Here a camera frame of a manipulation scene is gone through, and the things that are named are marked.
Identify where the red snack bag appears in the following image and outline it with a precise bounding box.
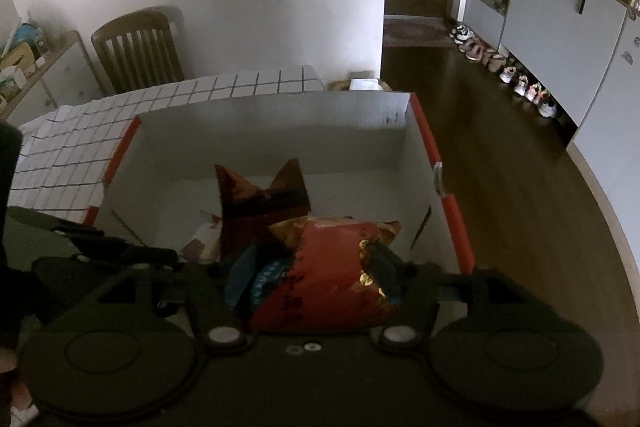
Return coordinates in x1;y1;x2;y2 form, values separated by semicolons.
247;216;404;334

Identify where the pile of boxes and bottles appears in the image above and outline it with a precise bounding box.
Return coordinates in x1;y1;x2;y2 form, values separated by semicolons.
0;11;66;118

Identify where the row of shoes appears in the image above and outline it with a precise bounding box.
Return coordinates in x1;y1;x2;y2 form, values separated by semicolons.
448;23;562;120

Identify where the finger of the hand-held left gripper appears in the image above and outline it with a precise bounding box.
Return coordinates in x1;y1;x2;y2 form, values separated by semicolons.
75;227;179;267

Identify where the dark wooden chair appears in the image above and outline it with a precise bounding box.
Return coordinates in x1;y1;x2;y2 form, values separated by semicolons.
90;10;186;98

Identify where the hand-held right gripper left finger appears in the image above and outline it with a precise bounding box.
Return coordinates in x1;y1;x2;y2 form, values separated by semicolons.
100;246;262;351

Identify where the red and white cardboard box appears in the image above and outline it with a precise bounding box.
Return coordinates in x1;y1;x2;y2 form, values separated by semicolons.
81;92;476;279

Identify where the oval door rug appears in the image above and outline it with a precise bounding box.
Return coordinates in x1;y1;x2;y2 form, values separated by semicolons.
383;19;455;49

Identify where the grey wall cabinet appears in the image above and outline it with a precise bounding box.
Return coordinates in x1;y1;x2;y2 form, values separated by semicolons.
461;0;640;268

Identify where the brown snack packet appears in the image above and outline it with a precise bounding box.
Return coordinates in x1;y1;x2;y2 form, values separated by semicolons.
214;158;312;260

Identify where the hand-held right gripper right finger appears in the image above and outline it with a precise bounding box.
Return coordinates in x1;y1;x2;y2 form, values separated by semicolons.
366;246;543;354

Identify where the white wood-top sideboard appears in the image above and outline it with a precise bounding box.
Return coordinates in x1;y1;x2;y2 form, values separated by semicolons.
0;29;105;128

